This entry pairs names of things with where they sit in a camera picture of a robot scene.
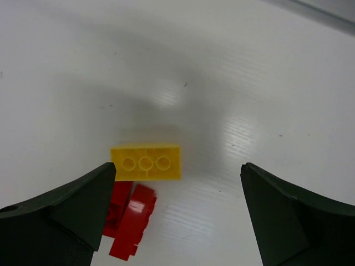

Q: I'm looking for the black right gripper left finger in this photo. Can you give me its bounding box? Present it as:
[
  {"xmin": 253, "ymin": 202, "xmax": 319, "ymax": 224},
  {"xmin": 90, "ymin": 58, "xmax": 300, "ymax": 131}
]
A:
[{"xmin": 1, "ymin": 162, "xmax": 116, "ymax": 265}]

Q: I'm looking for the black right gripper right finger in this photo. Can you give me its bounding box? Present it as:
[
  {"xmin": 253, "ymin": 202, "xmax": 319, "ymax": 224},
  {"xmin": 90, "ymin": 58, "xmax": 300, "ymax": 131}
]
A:
[{"xmin": 240, "ymin": 162, "xmax": 354, "ymax": 265}]

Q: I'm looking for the yellow long lego brick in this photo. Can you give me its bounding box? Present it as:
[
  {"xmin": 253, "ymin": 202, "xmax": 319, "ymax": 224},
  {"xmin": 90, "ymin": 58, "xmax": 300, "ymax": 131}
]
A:
[{"xmin": 110, "ymin": 142, "xmax": 181, "ymax": 181}]

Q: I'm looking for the red small lego brick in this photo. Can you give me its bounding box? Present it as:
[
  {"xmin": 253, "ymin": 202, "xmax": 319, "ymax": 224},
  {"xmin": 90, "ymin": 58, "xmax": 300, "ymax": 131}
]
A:
[{"xmin": 103, "ymin": 181, "xmax": 133, "ymax": 238}]

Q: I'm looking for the red long lego brick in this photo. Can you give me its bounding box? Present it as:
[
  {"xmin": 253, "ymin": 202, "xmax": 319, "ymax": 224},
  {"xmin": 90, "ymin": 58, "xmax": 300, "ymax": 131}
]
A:
[{"xmin": 109, "ymin": 184, "xmax": 157, "ymax": 261}]

